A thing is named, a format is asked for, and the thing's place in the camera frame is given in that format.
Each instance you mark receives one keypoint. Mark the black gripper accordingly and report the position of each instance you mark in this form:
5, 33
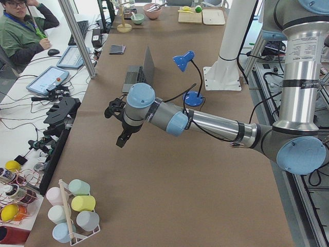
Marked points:
127, 127

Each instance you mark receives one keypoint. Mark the grey laptop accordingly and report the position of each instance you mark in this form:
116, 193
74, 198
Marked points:
140, 73

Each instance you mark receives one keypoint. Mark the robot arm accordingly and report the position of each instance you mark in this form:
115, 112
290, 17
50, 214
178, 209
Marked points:
292, 141

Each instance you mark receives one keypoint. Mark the black plastic stand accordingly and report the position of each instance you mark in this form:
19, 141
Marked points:
61, 116

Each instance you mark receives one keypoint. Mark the folded grey cloth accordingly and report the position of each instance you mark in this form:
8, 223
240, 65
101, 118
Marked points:
117, 49

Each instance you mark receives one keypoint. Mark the teach pendant tablet far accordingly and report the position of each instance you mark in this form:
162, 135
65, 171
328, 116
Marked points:
71, 58

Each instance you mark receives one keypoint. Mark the teach pendant tablet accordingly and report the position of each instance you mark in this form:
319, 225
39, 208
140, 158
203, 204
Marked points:
71, 58
48, 80

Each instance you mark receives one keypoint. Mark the teach pendant tablet near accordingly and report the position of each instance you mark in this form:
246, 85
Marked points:
48, 80

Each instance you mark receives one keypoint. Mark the rack of coloured cups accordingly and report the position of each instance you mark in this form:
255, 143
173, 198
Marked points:
73, 212

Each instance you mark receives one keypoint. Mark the wooden cup stand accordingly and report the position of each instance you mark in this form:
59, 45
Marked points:
123, 27

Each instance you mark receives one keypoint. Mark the black computer mouse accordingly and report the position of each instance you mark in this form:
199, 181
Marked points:
53, 52

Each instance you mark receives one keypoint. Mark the green bowl with spoon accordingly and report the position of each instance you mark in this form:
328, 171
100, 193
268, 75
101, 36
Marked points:
137, 18

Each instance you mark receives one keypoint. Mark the pink bowl with ice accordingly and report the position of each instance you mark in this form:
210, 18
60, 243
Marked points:
152, 10

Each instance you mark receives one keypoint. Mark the wooden cutting board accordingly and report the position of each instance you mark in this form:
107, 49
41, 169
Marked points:
188, 18

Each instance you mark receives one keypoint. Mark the yellow plastic knife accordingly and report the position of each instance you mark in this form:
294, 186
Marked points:
185, 11

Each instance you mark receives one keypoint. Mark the green lime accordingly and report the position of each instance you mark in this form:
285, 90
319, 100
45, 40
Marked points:
198, 9

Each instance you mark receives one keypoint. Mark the white plastic tray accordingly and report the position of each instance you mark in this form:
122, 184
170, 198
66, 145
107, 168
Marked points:
213, 17

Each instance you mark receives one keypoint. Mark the seated person green shirt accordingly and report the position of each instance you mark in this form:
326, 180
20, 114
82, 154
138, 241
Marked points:
22, 30

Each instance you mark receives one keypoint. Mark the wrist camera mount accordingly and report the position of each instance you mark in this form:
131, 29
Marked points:
115, 108

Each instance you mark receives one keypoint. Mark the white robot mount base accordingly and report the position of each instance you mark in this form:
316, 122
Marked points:
222, 76

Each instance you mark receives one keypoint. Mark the bottles in wire basket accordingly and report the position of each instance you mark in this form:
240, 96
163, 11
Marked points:
20, 200

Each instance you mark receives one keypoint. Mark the aluminium frame post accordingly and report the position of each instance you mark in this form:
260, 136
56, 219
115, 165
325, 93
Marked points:
75, 31

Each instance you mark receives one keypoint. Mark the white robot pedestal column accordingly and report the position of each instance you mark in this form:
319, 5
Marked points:
240, 17

